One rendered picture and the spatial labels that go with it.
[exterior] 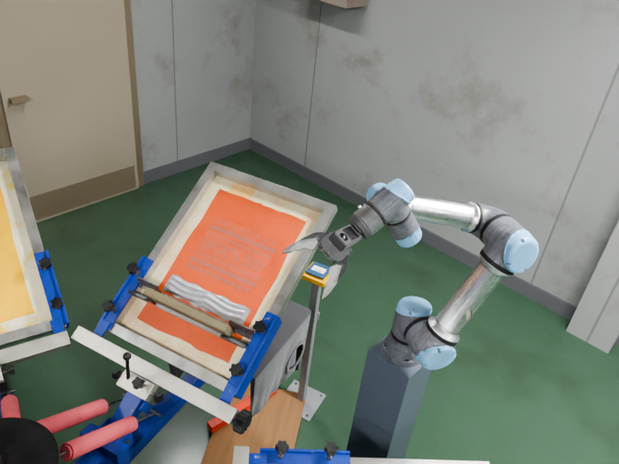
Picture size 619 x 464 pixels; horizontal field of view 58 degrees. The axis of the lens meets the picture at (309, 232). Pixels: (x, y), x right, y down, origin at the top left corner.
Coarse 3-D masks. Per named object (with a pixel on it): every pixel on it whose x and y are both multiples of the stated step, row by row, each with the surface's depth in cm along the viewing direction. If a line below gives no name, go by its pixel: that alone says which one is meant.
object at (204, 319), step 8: (152, 296) 200; (160, 296) 199; (168, 296) 199; (160, 304) 203; (168, 304) 197; (176, 304) 197; (184, 312) 195; (192, 312) 194; (200, 312) 194; (200, 320) 192; (208, 320) 192; (216, 320) 191; (216, 328) 190; (224, 328) 189
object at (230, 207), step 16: (224, 192) 229; (208, 208) 226; (224, 208) 225; (240, 208) 224; (256, 208) 222; (208, 224) 223; (240, 224) 220; (192, 240) 220; (176, 272) 215; (192, 272) 214; (160, 288) 213; (208, 288) 209; (144, 320) 207; (160, 320) 206; (176, 320) 205; (176, 336) 202
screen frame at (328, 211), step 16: (208, 176) 229; (224, 176) 230; (240, 176) 227; (192, 192) 227; (272, 192) 222; (288, 192) 219; (192, 208) 225; (320, 208) 213; (336, 208) 214; (176, 224) 221; (320, 224) 210; (160, 240) 219; (160, 256) 217; (304, 256) 205; (304, 272) 206; (288, 288) 200; (128, 304) 209; (272, 304) 198; (128, 336) 202; (160, 352) 197; (192, 368) 192; (224, 384) 187
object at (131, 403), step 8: (128, 392) 186; (128, 400) 185; (136, 400) 184; (144, 400) 186; (120, 408) 184; (128, 408) 184; (136, 408) 184; (112, 416) 183; (120, 416) 183; (136, 416) 186
